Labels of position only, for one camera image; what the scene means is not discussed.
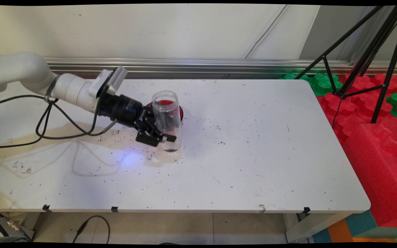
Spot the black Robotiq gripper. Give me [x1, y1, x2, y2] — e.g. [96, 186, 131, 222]
[98, 92, 177, 147]

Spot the clear plastic jar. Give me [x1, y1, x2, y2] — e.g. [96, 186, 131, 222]
[151, 90, 182, 153]

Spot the red bowl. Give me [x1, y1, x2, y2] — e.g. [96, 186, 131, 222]
[145, 99, 184, 123]

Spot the red foam puzzle mat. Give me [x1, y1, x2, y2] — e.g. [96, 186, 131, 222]
[317, 73, 397, 143]

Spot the orange foam mat tile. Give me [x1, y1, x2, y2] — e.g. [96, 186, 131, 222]
[327, 218, 355, 244]

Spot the teal foam mat tile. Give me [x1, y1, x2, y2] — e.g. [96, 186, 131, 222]
[313, 209, 378, 244]

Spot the black tripod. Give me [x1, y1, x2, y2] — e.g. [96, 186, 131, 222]
[294, 5, 397, 124]

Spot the white camera bracket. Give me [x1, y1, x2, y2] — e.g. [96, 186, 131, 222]
[88, 69, 113, 99]

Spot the aluminium rail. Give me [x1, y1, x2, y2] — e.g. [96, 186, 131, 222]
[43, 57, 397, 79]

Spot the black cable strap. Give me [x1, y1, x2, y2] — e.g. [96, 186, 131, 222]
[44, 76, 60, 103]

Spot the black floor cable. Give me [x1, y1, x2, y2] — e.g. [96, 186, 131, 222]
[72, 216, 110, 244]

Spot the white wall cable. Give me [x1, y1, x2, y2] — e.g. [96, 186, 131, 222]
[244, 5, 288, 59]

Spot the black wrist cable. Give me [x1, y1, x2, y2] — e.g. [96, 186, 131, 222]
[0, 95, 99, 135]
[0, 100, 118, 149]

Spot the thin black tripod cable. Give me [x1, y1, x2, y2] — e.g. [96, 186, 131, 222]
[332, 96, 344, 130]

